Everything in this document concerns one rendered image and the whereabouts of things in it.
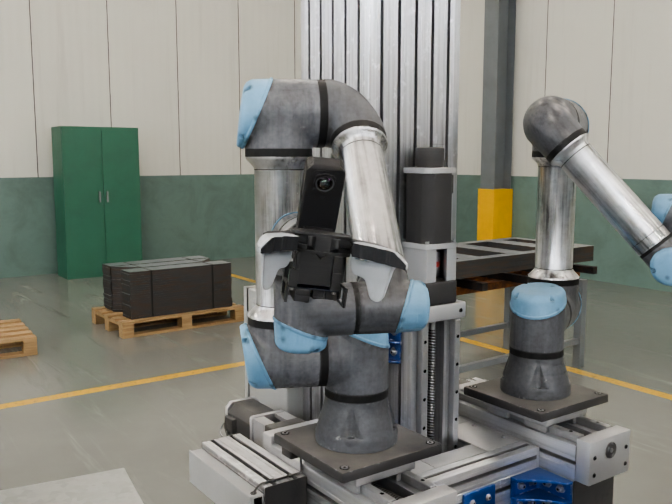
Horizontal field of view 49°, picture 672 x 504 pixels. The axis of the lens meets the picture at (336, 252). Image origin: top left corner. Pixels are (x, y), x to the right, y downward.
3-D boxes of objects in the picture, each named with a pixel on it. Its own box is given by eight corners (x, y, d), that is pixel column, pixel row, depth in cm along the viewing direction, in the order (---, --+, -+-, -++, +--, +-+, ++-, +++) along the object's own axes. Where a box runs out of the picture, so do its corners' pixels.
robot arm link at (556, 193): (516, 336, 172) (524, 96, 165) (533, 323, 184) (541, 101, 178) (570, 342, 166) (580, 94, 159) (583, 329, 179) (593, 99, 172)
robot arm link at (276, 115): (329, 396, 128) (328, 74, 121) (242, 400, 126) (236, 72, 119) (319, 376, 140) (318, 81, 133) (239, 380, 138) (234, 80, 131)
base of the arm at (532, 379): (485, 387, 166) (487, 344, 165) (530, 376, 175) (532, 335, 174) (539, 405, 154) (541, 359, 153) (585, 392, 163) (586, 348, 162)
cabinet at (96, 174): (68, 280, 948) (61, 125, 924) (58, 275, 987) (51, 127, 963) (143, 273, 1005) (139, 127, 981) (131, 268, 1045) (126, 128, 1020)
